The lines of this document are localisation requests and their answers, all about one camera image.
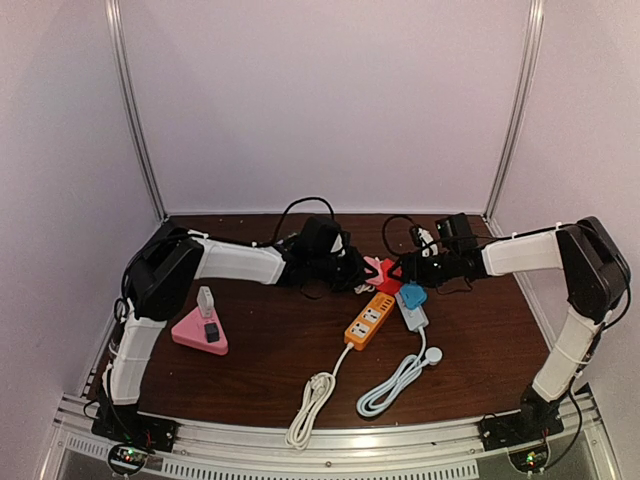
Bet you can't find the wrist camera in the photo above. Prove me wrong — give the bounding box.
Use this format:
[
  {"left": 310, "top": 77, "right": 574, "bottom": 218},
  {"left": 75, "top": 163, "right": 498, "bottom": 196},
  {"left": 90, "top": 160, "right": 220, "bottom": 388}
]
[
  {"left": 292, "top": 216, "right": 351, "bottom": 265},
  {"left": 409, "top": 213, "right": 478, "bottom": 257}
]

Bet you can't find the aluminium front rail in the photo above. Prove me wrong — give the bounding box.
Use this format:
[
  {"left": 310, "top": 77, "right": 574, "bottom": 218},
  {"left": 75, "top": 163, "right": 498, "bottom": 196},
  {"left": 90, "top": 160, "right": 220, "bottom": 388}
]
[{"left": 35, "top": 393, "right": 622, "bottom": 479}]

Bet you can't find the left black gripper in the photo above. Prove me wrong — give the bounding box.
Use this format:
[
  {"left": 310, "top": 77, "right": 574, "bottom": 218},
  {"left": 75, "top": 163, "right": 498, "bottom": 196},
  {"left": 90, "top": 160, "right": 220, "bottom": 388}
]
[{"left": 311, "top": 247, "right": 379, "bottom": 295}]

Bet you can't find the blue square plug adapter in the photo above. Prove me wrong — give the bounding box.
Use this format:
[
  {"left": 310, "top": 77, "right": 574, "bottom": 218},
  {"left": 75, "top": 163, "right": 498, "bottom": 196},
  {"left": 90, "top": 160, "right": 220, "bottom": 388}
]
[{"left": 399, "top": 283, "right": 428, "bottom": 310}]

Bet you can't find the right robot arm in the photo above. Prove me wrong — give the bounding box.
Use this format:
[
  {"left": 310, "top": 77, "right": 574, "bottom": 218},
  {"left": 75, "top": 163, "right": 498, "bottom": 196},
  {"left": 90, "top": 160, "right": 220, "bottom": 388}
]
[{"left": 388, "top": 213, "right": 632, "bottom": 404}]

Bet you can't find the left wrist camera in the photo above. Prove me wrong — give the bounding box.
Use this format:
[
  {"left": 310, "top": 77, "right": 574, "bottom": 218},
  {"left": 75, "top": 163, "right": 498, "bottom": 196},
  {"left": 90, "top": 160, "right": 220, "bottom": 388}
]
[{"left": 292, "top": 216, "right": 351, "bottom": 265}]

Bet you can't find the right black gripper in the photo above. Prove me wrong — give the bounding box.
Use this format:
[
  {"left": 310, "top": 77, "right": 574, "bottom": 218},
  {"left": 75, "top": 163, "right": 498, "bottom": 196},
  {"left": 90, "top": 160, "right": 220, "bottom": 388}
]
[{"left": 389, "top": 251, "right": 459, "bottom": 289}]

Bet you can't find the right aluminium post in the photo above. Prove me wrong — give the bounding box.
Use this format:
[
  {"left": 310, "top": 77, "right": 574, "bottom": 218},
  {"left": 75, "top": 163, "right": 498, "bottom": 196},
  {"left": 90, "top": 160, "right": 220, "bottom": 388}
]
[{"left": 483, "top": 0, "right": 545, "bottom": 222}]

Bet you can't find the left aluminium post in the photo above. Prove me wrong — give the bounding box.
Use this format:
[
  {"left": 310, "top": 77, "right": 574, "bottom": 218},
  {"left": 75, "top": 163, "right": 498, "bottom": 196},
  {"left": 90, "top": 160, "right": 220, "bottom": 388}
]
[{"left": 105, "top": 0, "right": 167, "bottom": 222}]

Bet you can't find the light blue coiled cable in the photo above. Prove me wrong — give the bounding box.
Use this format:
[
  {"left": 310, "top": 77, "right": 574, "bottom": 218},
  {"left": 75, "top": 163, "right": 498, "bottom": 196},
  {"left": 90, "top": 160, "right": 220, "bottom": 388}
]
[{"left": 355, "top": 327, "right": 444, "bottom": 417}]

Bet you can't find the white charger plug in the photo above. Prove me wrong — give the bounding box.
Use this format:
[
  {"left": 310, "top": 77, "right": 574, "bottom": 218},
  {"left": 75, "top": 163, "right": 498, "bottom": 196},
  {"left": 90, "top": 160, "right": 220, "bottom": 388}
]
[{"left": 196, "top": 286, "right": 215, "bottom": 319}]

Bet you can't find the pink triangular socket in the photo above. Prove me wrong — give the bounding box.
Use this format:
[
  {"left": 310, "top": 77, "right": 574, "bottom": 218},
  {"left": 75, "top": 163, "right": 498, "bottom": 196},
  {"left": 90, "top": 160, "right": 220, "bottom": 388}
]
[{"left": 171, "top": 307, "right": 229, "bottom": 356}]

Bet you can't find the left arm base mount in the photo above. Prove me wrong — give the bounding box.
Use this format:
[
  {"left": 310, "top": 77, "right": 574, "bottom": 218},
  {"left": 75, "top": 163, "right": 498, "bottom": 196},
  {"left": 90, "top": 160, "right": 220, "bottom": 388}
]
[{"left": 91, "top": 391, "right": 178, "bottom": 452}]

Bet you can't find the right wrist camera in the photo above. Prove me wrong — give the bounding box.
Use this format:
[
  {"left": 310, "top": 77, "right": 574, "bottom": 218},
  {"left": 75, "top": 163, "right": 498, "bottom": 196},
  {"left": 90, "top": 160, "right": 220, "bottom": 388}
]
[{"left": 409, "top": 213, "right": 478, "bottom": 257}]

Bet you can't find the orange power strip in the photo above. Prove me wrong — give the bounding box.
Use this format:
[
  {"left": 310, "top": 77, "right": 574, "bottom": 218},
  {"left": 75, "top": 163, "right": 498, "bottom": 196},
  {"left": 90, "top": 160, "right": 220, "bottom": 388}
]
[{"left": 344, "top": 292, "right": 396, "bottom": 351}]

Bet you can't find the aluminium post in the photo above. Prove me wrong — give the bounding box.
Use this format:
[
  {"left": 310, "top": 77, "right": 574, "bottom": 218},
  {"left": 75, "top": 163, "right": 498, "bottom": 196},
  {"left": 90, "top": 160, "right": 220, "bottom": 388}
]
[
  {"left": 105, "top": 0, "right": 167, "bottom": 222},
  {"left": 483, "top": 0, "right": 545, "bottom": 222}
]

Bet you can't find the pink square plug adapter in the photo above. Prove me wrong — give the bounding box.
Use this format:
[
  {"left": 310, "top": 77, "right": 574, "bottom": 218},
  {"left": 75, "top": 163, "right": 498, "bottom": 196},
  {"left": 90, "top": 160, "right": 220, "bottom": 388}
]
[{"left": 362, "top": 255, "right": 386, "bottom": 287}]

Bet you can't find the red cube socket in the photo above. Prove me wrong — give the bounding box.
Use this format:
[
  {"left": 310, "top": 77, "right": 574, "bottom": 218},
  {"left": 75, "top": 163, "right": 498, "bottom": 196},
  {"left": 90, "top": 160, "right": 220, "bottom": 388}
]
[{"left": 376, "top": 259, "right": 404, "bottom": 296}]

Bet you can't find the white coiled cable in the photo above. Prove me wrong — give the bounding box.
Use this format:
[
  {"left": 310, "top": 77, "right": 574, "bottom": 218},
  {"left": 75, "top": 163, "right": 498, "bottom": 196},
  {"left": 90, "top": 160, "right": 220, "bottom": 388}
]
[{"left": 284, "top": 343, "right": 355, "bottom": 450}]

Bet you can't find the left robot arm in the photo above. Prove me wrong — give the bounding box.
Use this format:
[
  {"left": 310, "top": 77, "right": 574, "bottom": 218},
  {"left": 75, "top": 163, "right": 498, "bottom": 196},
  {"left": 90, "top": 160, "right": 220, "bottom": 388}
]
[{"left": 99, "top": 217, "right": 378, "bottom": 444}]

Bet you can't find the light blue power strip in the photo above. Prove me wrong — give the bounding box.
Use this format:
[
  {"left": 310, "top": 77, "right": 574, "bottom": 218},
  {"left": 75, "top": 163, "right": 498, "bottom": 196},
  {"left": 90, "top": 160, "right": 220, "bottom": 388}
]
[{"left": 395, "top": 293, "right": 429, "bottom": 333}]

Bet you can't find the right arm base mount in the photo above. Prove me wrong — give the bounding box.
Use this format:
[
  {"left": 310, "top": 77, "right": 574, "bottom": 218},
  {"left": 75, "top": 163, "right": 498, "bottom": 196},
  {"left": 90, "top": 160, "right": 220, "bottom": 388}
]
[{"left": 477, "top": 397, "right": 564, "bottom": 451}]

